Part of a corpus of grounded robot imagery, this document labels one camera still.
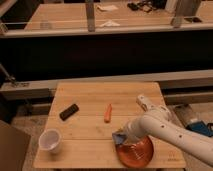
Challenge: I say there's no blue object on floor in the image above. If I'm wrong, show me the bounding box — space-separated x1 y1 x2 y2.
187 121 213 137

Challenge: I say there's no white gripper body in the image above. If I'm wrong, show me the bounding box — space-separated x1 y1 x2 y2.
123 120 147 144

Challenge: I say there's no grey metal post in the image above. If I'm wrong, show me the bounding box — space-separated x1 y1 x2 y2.
170 0 203 28
85 0 95 32

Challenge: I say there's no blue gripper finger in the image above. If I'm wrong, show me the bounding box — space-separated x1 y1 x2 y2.
112 131 127 145

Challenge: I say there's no grey metal post right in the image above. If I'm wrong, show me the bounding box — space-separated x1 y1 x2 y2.
170 0 203 28

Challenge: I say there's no orange ceramic bowl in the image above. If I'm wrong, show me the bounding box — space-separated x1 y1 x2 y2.
115 136 154 168

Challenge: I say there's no brown cardboard box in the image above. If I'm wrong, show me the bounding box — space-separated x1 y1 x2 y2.
0 120 31 171

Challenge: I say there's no white paper sheet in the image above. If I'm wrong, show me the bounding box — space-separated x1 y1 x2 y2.
97 5 118 11

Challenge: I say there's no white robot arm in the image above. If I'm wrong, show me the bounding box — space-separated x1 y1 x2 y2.
112 106 213 168

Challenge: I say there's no black cables bundle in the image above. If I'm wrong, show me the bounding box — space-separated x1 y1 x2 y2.
127 0 167 13

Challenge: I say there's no orange carrot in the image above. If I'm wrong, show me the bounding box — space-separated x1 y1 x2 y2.
104 104 112 123

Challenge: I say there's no wooden background table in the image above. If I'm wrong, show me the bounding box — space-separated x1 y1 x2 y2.
25 1 213 30

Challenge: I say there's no white crumpled paper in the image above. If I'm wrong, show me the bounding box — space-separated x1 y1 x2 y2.
99 20 120 27

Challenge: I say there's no black rectangular block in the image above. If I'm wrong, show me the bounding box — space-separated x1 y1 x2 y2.
59 104 79 121

